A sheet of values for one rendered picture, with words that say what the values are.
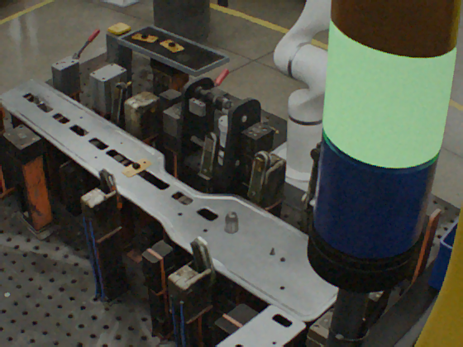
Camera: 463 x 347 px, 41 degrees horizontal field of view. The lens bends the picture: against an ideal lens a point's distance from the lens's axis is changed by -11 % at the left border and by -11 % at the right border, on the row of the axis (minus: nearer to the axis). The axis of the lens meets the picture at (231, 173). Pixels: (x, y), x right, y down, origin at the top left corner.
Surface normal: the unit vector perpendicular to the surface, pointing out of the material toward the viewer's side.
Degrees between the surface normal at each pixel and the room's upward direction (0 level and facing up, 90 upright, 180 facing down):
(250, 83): 0
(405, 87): 90
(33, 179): 90
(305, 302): 0
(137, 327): 0
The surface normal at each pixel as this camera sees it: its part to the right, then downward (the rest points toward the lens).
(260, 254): 0.02, -0.80
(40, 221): 0.73, 0.41
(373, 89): -0.44, 0.53
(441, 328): -0.72, 0.36
